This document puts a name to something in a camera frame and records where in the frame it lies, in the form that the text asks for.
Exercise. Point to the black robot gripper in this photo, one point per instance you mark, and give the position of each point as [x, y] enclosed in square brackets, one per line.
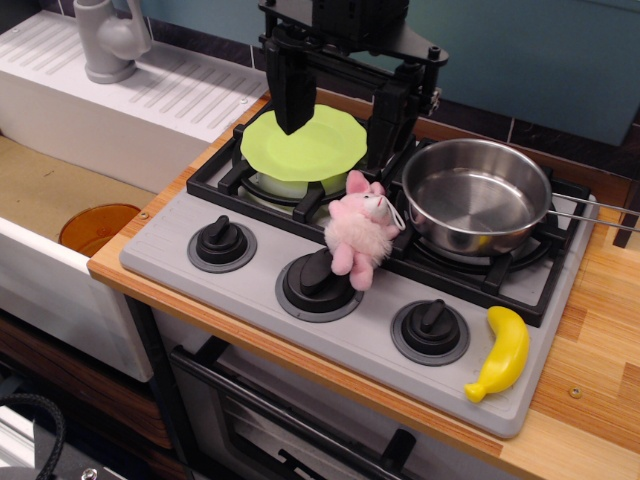
[295, 28]

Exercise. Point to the yellow toy banana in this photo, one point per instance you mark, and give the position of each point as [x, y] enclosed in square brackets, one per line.
[507, 358]

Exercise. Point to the green plastic plate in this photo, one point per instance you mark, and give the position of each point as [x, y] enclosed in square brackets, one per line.
[331, 143]

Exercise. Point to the black burner grate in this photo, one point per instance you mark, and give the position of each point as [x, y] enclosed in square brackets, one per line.
[316, 185]

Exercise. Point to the pink plush toy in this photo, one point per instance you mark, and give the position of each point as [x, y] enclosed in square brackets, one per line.
[360, 233]

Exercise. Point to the stainless steel pot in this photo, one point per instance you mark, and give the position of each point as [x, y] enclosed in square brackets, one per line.
[478, 198]

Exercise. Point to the black left stove knob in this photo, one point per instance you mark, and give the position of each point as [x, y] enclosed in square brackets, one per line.
[222, 246]

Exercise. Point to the black stove knob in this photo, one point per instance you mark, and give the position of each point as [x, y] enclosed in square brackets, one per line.
[308, 289]
[430, 333]
[222, 246]

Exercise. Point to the black middle stove knob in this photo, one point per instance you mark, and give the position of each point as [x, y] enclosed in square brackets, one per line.
[308, 289]

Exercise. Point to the grey toy faucet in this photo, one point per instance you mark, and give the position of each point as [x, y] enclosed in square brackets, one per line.
[111, 44]

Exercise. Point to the grey toy stove top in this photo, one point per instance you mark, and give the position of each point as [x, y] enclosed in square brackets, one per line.
[360, 341]

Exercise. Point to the black right stove knob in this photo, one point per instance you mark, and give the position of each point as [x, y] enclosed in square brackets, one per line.
[430, 333]

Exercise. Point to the white toy sink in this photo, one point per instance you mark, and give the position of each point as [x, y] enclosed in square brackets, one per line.
[68, 143]

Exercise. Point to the orange plastic bowl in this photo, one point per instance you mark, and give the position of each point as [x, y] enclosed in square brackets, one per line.
[88, 231]

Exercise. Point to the toy oven door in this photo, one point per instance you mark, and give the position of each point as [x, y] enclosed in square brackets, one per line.
[273, 424]

